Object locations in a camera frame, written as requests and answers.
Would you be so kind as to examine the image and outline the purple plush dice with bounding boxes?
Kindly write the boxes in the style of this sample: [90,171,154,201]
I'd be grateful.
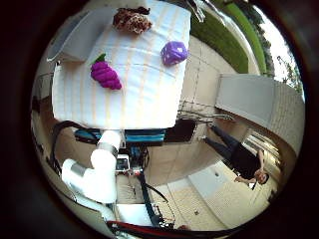
[160,40,189,67]

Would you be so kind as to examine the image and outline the purple plush grapes toy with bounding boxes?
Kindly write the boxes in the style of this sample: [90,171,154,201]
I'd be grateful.
[89,53,124,92]

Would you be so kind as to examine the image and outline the white fabric container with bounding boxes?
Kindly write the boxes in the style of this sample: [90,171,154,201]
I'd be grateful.
[46,8,118,64]

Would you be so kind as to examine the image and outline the black chair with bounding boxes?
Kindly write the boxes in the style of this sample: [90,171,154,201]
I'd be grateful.
[165,119,197,143]

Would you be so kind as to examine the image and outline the metal railing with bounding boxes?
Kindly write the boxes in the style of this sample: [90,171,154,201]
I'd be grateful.
[177,99,235,122]

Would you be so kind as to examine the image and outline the white control box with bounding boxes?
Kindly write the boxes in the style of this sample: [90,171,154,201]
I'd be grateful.
[116,153,144,175]

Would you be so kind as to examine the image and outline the person in black clothes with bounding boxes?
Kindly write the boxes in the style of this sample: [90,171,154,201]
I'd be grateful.
[202,123,271,187]

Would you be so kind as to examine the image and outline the leopard print plush toy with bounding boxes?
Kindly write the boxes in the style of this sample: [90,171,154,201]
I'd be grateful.
[112,6,154,35]

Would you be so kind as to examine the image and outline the blue table frame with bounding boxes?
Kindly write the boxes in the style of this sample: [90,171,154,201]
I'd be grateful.
[73,128,167,145]

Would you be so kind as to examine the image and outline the red cable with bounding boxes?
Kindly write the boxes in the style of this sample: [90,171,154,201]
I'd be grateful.
[106,219,187,239]

